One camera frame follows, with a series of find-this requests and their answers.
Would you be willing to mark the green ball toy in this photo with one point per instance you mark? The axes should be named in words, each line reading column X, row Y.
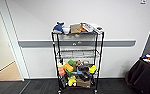
column 71, row 62

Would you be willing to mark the brown plush toy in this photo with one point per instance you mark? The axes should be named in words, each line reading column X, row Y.
column 77, row 63

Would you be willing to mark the brown paper packet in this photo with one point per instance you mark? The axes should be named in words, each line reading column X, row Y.
column 75, row 29

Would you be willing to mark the white bowl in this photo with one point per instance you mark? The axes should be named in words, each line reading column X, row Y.
column 67, row 30

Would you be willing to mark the orange packet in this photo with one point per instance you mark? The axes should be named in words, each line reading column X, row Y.
column 82, row 28

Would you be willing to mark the orange yellow toy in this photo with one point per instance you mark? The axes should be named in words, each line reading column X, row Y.
column 68, row 67

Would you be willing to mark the black fabric toy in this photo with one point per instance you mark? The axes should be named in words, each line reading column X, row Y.
column 84, row 68

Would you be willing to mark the white red printed box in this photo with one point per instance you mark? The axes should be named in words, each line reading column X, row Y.
column 88, row 27

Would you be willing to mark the blue cup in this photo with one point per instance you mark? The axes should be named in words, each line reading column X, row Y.
column 79, row 71

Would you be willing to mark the blue whale plush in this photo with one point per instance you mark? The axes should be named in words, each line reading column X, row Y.
column 58, row 28

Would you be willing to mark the white dark printed box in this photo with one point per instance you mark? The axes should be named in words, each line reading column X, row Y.
column 98, row 29

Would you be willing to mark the black shoe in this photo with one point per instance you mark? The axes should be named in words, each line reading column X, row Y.
column 84, row 77

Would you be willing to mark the yellow plush toy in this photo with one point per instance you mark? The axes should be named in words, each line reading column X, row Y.
column 72, row 81

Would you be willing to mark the black printed bag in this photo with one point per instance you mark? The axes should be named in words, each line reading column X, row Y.
column 64, row 81

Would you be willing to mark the brown cardboard box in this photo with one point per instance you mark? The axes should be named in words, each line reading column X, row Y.
column 83, row 84

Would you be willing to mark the red blue small object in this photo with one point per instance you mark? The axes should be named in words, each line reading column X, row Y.
column 146, row 56

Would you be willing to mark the wall socket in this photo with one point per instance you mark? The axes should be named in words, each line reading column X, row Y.
column 74, row 43
column 79, row 42

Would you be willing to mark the white door frame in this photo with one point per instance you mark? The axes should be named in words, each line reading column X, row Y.
column 13, row 40

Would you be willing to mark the small white wall fixture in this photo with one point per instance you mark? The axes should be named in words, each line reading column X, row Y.
column 143, row 1

